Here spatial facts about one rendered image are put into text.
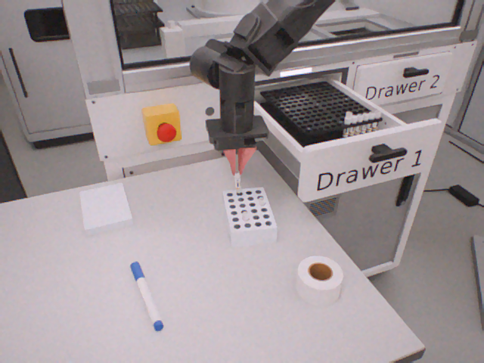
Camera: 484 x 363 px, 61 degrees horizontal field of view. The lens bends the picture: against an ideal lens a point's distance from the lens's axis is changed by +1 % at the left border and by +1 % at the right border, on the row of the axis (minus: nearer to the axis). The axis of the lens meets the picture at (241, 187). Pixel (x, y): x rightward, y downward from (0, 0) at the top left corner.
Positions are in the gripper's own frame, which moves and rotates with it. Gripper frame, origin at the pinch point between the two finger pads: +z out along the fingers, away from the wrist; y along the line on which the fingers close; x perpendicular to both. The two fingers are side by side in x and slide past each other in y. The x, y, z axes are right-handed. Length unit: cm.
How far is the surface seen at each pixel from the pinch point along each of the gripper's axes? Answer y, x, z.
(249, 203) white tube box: -2.0, 2.4, 6.5
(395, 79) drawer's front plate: -47, -31, -2
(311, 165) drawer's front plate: -12.0, 6.3, -3.7
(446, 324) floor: -80, -12, 86
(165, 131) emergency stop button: 12.1, -13.6, -1.8
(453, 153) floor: -155, -120, 87
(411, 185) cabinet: -67, -37, 39
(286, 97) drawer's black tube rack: -15.5, -21.8, -3.5
